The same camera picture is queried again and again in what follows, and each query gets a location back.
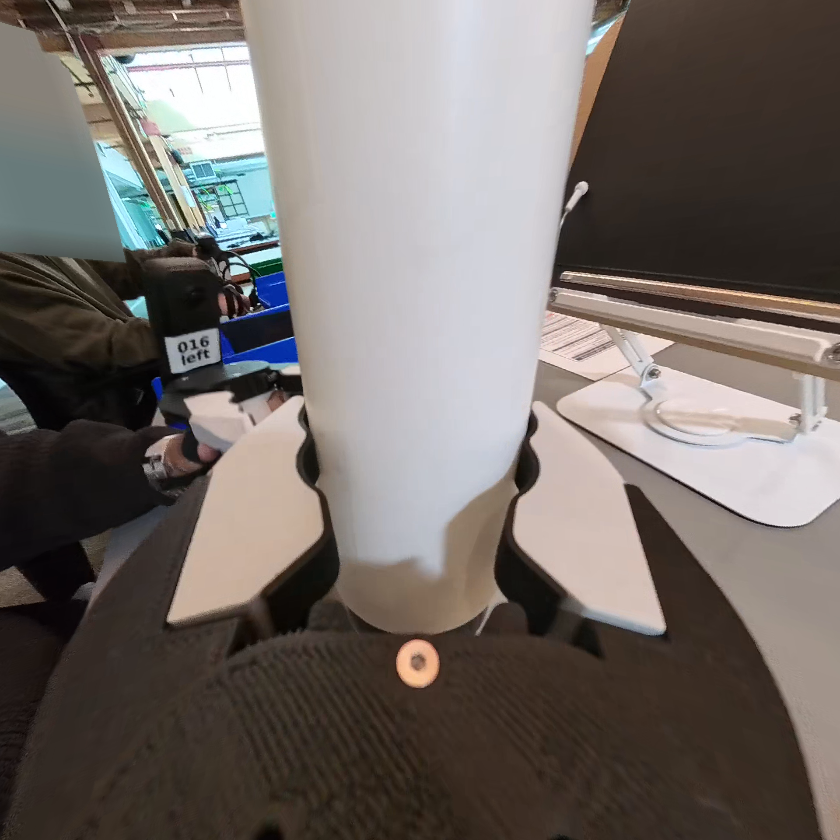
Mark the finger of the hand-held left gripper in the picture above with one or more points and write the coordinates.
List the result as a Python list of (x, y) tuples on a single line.
[(262, 401)]

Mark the black panel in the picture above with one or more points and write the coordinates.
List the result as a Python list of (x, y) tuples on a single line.
[(722, 131)]

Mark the large blue plastic bin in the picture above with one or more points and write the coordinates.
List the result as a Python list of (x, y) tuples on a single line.
[(262, 338)]

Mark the small blue plastic bin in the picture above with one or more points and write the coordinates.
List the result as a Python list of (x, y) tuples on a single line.
[(272, 289)]

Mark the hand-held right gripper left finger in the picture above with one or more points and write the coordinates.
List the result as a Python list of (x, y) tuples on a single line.
[(256, 512)]

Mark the person's left hand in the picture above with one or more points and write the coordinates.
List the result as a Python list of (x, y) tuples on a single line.
[(177, 459)]

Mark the white metal book stand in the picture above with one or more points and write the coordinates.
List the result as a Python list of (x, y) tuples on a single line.
[(722, 472)]

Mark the person's left forearm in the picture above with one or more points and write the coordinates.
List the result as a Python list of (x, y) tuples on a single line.
[(72, 485)]

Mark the white water bottle black cap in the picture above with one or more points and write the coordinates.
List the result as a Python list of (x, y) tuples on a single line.
[(420, 262)]

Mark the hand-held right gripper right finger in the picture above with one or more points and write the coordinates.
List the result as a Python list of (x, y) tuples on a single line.
[(584, 525)]

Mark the wristwatch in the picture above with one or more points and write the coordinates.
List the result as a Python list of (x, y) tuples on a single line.
[(156, 471)]

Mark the printed paper sheet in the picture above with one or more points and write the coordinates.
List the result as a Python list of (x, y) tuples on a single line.
[(590, 348)]

